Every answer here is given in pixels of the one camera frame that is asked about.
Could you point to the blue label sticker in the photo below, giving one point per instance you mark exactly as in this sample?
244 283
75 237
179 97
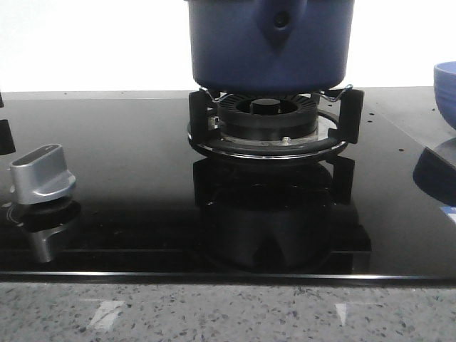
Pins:
450 212

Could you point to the silver stove knob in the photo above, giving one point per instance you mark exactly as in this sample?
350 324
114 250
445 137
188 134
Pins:
40 176

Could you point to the blue ceramic bowl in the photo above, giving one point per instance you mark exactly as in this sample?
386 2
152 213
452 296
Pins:
444 90

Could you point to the black glass gas cooktop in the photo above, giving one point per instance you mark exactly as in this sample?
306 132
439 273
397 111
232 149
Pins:
147 208

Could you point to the black pot support grate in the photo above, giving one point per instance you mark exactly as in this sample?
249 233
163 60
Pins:
338 124

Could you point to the blue cooking pot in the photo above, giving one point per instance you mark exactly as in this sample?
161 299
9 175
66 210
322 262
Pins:
269 47

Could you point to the black gas burner head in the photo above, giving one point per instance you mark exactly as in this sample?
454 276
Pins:
267 118

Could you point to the left black pot support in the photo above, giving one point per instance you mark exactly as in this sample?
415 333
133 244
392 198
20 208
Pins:
7 145

